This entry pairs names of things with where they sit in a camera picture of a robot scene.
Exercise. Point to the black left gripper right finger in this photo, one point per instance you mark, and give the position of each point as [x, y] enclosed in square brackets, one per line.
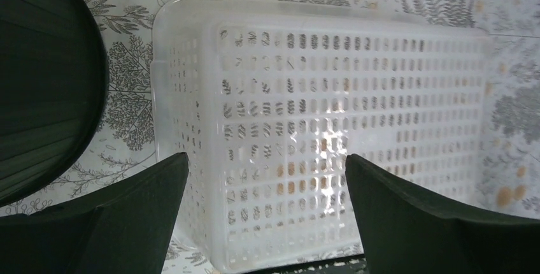
[406, 228]

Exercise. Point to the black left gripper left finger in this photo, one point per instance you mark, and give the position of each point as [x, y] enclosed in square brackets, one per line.
[125, 227]

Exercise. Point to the large black round bin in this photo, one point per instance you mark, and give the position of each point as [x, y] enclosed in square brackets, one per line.
[54, 84]

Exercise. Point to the white perforated plastic basket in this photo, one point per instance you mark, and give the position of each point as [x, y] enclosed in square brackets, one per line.
[268, 98]

